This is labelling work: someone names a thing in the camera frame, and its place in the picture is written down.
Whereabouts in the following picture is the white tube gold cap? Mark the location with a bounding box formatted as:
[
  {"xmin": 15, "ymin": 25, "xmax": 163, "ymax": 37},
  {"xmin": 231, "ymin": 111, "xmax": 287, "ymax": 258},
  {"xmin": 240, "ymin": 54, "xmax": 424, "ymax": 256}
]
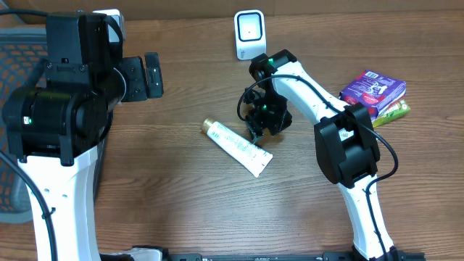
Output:
[{"xmin": 201, "ymin": 118, "xmax": 273, "ymax": 178}]

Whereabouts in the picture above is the red purple pad package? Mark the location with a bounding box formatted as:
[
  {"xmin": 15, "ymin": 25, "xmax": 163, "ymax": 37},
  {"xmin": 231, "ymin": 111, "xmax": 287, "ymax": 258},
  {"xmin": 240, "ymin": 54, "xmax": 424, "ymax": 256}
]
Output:
[{"xmin": 339, "ymin": 70, "xmax": 407, "ymax": 121}]

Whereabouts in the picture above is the green yellow juice carton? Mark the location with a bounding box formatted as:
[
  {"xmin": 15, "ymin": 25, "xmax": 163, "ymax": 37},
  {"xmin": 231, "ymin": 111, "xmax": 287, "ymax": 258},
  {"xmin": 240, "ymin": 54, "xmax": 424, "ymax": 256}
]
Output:
[{"xmin": 373, "ymin": 99, "xmax": 410, "ymax": 128}]

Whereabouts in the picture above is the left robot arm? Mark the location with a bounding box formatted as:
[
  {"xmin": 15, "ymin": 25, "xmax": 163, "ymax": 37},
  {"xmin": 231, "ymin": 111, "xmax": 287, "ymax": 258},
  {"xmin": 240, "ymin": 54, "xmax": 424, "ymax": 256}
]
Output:
[{"xmin": 2, "ymin": 9, "xmax": 168, "ymax": 261}]

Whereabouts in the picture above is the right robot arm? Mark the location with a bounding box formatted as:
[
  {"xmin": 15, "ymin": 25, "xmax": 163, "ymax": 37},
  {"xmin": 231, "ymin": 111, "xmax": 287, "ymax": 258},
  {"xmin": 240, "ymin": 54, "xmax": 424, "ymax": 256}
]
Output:
[{"xmin": 239, "ymin": 49, "xmax": 401, "ymax": 260}]

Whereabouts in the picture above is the white barcode scanner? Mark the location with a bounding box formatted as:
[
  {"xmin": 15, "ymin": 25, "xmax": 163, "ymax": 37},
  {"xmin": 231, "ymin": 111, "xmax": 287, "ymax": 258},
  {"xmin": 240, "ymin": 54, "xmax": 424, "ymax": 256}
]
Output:
[{"xmin": 233, "ymin": 9, "xmax": 267, "ymax": 61}]

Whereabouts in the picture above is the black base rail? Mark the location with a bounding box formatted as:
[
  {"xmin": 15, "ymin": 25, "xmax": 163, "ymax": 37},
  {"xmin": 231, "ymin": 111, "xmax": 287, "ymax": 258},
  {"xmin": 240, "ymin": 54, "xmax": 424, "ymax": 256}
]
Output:
[{"xmin": 101, "ymin": 246, "xmax": 427, "ymax": 261}]

